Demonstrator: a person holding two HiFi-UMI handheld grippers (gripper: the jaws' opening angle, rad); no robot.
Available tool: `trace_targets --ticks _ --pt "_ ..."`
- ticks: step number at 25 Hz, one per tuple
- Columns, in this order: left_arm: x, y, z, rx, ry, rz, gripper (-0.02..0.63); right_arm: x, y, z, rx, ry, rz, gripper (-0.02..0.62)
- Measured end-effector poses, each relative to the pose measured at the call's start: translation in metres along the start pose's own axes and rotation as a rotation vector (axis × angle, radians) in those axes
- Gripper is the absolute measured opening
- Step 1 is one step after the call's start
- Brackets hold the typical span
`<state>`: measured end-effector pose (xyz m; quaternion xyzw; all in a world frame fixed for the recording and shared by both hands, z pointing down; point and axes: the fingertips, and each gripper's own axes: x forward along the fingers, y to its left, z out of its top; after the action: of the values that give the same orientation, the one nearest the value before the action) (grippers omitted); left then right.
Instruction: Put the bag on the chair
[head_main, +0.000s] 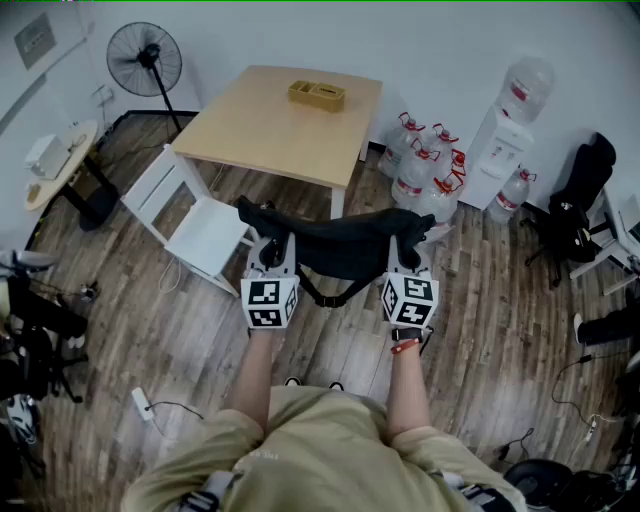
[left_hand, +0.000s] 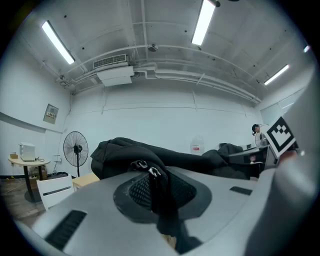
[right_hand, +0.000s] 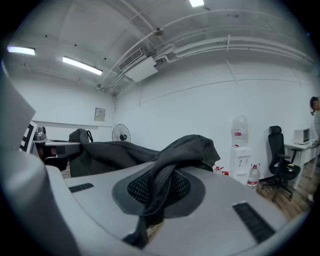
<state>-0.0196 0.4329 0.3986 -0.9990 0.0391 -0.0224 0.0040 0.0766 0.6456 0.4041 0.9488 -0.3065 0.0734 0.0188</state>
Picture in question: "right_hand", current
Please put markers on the grey fisheye camera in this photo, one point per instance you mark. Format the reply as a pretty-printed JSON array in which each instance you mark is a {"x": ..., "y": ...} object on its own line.
[{"x": 40, "y": 133}]

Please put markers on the ceiling tube light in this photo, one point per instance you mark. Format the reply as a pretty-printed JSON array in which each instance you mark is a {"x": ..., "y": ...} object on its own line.
[
  {"x": 196, "y": 2},
  {"x": 21, "y": 50},
  {"x": 82, "y": 65}
]

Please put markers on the black backpack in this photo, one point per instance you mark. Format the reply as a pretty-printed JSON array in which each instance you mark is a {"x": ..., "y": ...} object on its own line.
[{"x": 125, "y": 152}]

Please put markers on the clear water jug red cap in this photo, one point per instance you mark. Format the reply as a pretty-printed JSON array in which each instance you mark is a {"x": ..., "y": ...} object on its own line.
[
  {"x": 218, "y": 170},
  {"x": 253, "y": 177},
  {"x": 225, "y": 173}
]

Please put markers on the large clear water bottle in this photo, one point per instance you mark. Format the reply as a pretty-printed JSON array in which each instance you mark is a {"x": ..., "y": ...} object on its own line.
[{"x": 240, "y": 130}]

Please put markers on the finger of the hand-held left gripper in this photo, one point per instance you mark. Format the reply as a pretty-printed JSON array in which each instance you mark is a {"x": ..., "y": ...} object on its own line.
[{"x": 42, "y": 150}]

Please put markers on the black office chair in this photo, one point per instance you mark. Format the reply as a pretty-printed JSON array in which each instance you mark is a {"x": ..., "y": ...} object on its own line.
[{"x": 276, "y": 142}]

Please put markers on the round ceiling detector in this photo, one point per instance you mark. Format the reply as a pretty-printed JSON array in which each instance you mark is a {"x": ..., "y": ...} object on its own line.
[{"x": 159, "y": 31}]

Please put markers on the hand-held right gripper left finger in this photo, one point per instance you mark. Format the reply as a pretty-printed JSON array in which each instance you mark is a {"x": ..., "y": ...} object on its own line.
[{"x": 95, "y": 212}]

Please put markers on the white box appliance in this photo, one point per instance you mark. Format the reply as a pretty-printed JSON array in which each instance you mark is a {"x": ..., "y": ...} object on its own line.
[{"x": 301, "y": 136}]

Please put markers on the white ceiling air conditioner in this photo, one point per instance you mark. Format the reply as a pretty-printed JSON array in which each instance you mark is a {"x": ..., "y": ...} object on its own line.
[{"x": 140, "y": 66}]

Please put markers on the black standing fan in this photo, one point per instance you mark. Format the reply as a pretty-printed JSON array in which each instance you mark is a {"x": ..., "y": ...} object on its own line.
[{"x": 123, "y": 137}]

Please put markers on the grey wall electrical panel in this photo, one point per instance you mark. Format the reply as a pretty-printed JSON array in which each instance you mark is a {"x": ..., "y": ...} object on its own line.
[{"x": 100, "y": 114}]

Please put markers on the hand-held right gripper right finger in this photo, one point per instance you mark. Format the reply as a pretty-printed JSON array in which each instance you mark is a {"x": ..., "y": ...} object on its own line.
[{"x": 212, "y": 225}]

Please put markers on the white desk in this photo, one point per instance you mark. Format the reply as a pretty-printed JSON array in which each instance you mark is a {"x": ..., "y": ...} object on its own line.
[{"x": 300, "y": 146}]

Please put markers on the white water dispenser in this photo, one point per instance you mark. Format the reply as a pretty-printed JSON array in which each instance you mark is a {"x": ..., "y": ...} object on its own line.
[{"x": 240, "y": 160}]

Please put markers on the white ceiling pipe bundle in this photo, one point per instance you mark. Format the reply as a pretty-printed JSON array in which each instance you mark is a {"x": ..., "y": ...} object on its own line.
[{"x": 200, "y": 48}]

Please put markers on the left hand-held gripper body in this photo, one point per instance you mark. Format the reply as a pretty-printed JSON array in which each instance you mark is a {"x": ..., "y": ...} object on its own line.
[{"x": 15, "y": 112}]

